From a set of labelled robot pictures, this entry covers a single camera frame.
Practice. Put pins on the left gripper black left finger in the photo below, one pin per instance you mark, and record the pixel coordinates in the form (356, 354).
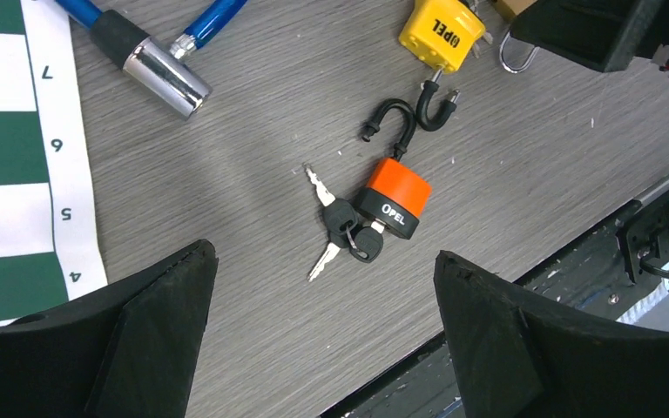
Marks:
(129, 349)

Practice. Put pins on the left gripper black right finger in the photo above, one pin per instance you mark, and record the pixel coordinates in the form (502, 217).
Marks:
(518, 354)

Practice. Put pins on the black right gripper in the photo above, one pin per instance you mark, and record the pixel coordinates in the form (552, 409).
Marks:
(601, 35)

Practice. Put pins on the brass padlock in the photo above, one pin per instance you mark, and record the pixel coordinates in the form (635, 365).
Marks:
(515, 56)

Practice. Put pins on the blue cable lock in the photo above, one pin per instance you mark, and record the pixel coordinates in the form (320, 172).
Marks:
(158, 68)

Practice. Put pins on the black headed key bunch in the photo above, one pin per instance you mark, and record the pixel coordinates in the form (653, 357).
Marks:
(346, 229)

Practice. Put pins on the green white chessboard mat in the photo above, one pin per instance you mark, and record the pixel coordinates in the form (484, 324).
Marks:
(49, 251)

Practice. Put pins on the yellow padlock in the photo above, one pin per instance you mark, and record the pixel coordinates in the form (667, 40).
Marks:
(441, 34)

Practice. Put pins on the orange black padlock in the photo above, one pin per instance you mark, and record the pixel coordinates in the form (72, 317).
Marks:
(394, 194)

